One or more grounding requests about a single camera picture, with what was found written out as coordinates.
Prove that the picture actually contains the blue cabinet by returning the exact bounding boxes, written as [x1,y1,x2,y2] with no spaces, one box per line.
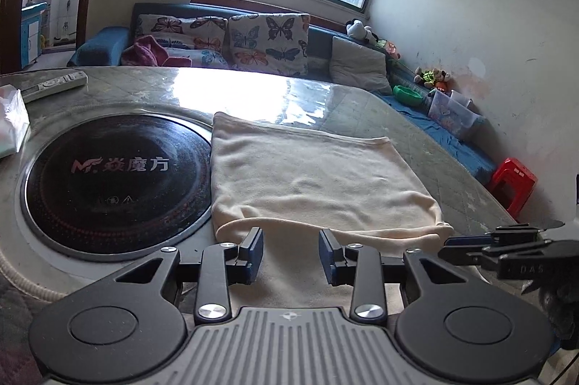
[20,2,49,67]

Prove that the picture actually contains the panda plush toy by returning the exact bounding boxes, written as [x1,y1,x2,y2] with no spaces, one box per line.
[346,19,379,42]

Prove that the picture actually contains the pink white tissue pack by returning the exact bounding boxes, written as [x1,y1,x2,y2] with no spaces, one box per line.
[0,85,31,160]

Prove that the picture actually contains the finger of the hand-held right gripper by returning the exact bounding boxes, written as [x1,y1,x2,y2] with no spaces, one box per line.
[438,235,503,267]
[489,219,566,242]

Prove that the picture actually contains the grey pillow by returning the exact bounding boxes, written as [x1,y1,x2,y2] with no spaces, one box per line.
[329,36,393,96]

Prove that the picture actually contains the blue corner sofa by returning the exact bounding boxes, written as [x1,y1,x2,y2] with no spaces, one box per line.
[67,2,498,187]

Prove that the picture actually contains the brown teddy bear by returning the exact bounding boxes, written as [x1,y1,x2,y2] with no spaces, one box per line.
[413,67,451,92]

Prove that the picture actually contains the green bowl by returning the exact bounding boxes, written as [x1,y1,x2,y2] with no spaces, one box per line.
[392,84,426,106]

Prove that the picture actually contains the black round induction cooktop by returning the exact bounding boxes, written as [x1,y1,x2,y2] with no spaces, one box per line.
[19,112,214,263]

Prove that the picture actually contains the red plastic stool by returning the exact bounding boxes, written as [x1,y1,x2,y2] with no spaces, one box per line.
[487,157,539,216]

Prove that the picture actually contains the pink cloth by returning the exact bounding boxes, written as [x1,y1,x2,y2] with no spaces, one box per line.
[119,34,194,69]

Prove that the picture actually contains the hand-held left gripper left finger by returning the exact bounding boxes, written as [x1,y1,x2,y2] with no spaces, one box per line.
[109,226,264,325]

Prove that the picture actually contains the cream fleece garment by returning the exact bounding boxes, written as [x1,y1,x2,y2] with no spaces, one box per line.
[210,111,455,310]

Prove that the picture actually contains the grey remote control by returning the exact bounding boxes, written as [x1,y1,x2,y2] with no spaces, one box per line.
[22,71,88,104]

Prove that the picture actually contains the clear plastic storage box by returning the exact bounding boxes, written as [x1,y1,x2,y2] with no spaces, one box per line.
[427,88,486,141]

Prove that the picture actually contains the blue sofa throw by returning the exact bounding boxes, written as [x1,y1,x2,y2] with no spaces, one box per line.
[380,93,497,185]

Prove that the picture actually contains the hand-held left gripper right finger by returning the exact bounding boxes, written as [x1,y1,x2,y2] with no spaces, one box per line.
[318,229,471,325]

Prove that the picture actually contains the butterfly print cushion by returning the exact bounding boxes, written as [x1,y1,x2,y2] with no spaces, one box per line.
[135,14,228,51]
[228,13,311,76]
[165,47,230,69]

